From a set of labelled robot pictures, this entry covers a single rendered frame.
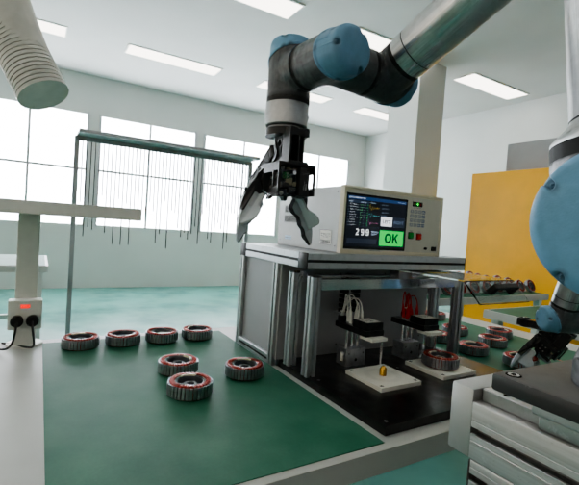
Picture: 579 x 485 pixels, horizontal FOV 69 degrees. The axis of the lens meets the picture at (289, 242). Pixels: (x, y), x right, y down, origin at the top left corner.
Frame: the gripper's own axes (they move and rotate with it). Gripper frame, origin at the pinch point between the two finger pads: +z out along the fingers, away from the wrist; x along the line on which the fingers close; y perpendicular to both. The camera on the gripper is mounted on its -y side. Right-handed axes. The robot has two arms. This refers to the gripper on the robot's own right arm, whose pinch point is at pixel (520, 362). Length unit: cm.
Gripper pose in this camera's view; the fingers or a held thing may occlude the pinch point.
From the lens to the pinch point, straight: 170.9
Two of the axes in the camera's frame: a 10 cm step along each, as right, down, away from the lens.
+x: 8.6, 0.4, 5.2
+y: 4.1, 5.6, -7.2
